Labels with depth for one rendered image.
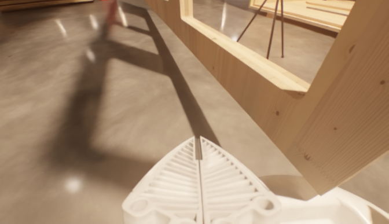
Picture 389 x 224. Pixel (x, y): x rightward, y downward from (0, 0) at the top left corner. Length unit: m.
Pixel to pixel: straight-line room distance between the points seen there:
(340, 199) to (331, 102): 0.28
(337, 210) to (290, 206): 0.13
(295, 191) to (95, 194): 0.82
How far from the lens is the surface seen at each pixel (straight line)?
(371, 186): 1.19
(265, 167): 0.93
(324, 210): 0.55
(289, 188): 0.50
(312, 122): 0.40
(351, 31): 0.33
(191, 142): 0.17
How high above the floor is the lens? 0.78
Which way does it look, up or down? 42 degrees down
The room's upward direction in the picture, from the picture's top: straight up
